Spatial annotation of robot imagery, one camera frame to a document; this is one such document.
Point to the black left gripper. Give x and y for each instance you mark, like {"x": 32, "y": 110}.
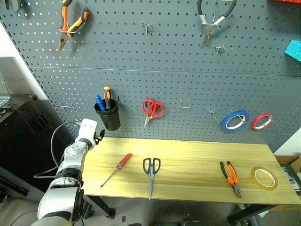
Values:
{"x": 96, "y": 139}

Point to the orange black combination pliers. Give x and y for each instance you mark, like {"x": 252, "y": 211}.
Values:
{"x": 232, "y": 180}

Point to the yellow tape roll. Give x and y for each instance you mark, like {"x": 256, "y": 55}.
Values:
{"x": 253, "y": 176}

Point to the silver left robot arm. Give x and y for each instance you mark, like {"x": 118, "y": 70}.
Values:
{"x": 70, "y": 155}

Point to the black plastic tool cup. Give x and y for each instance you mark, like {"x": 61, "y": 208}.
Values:
{"x": 109, "y": 118}

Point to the grey metal pegboard panel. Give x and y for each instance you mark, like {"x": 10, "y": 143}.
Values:
{"x": 164, "y": 58}

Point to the silver long pegboard hook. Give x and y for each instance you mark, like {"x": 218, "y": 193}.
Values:
{"x": 67, "y": 107}

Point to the black table leg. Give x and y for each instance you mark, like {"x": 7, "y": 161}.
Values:
{"x": 249, "y": 213}
{"x": 101, "y": 206}

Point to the black cabinet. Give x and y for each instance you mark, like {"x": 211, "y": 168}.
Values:
{"x": 23, "y": 141}

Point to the silver u-shaped pegboard hook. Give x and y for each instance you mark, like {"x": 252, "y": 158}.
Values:
{"x": 181, "y": 106}

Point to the dark rounded shape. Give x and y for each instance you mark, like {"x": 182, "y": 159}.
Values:
{"x": 134, "y": 224}
{"x": 191, "y": 223}

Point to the grey laptop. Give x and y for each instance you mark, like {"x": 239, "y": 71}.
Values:
{"x": 4, "y": 89}

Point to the silver single pegboard hook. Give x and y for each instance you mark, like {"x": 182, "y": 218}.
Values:
{"x": 212, "y": 114}

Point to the orange black needle-nose pliers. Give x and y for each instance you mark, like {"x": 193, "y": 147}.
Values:
{"x": 78, "y": 22}

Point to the silver double-prong pegboard hook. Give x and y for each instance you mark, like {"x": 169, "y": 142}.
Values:
{"x": 221, "y": 48}
{"x": 147, "y": 26}

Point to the blue tape roll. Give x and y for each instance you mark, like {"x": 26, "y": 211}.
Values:
{"x": 224, "y": 122}

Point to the silver pliers holder hook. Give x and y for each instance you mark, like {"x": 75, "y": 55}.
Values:
{"x": 207, "y": 23}

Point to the red tape roll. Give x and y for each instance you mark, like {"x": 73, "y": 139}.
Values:
{"x": 255, "y": 122}

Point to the brown cardboard box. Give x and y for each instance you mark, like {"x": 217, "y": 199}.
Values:
{"x": 285, "y": 160}

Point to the teal plastic bin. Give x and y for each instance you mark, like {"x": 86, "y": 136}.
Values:
{"x": 294, "y": 50}

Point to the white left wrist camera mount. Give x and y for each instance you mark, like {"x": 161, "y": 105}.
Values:
{"x": 86, "y": 129}

